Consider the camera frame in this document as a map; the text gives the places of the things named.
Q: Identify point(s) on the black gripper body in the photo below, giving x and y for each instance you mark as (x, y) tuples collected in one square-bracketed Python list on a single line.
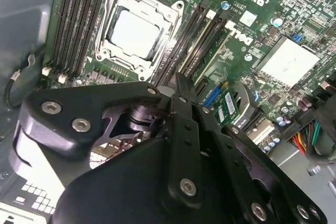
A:
[(131, 190)]

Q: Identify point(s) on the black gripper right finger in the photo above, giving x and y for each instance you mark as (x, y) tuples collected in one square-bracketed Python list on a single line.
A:
[(249, 171)]

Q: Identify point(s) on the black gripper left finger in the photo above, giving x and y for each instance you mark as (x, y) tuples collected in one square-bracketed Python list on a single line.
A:
[(65, 113)]

